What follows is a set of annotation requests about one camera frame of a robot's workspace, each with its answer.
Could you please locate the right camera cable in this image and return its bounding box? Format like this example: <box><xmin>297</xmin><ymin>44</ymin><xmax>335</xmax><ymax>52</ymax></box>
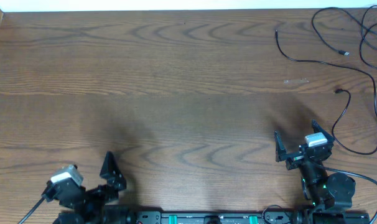
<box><xmin>323</xmin><ymin>166</ymin><xmax>377</xmax><ymax>224</ymax></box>

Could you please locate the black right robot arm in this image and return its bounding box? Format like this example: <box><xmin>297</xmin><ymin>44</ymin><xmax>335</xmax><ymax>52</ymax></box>
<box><xmin>274</xmin><ymin>119</ymin><xmax>356</xmax><ymax>223</ymax></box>

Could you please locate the camera cable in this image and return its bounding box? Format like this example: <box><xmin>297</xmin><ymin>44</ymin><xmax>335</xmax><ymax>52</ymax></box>
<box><xmin>323</xmin><ymin>166</ymin><xmax>377</xmax><ymax>224</ymax></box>
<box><xmin>17</xmin><ymin>197</ymin><xmax>46</xmax><ymax>224</ymax></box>

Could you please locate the left camera cable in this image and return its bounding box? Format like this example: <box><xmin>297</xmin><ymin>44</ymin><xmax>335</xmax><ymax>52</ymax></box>
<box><xmin>17</xmin><ymin>197</ymin><xmax>46</xmax><ymax>224</ymax></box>

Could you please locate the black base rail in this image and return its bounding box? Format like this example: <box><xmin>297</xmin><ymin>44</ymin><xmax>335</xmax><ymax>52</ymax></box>
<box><xmin>125</xmin><ymin>210</ymin><xmax>370</xmax><ymax>224</ymax></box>

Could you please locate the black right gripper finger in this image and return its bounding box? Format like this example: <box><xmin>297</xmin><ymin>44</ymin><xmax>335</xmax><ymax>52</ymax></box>
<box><xmin>274</xmin><ymin>131</ymin><xmax>287</xmax><ymax>162</ymax></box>
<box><xmin>311</xmin><ymin>119</ymin><xmax>335</xmax><ymax>142</ymax></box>

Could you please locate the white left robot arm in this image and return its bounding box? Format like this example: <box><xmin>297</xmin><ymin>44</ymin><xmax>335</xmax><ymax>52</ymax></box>
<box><xmin>50</xmin><ymin>151</ymin><xmax>137</xmax><ymax>224</ymax></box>

